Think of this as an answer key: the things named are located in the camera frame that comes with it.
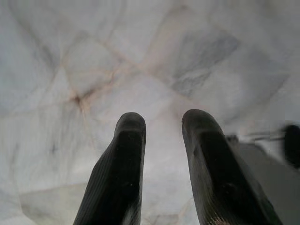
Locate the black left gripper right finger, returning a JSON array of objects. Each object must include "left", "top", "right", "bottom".
[{"left": 181, "top": 108, "right": 283, "bottom": 225}]

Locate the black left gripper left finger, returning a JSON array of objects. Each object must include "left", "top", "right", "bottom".
[{"left": 73, "top": 112, "right": 147, "bottom": 225}]

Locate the black robot foot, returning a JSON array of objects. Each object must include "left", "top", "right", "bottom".
[{"left": 282, "top": 125, "right": 300, "bottom": 169}]

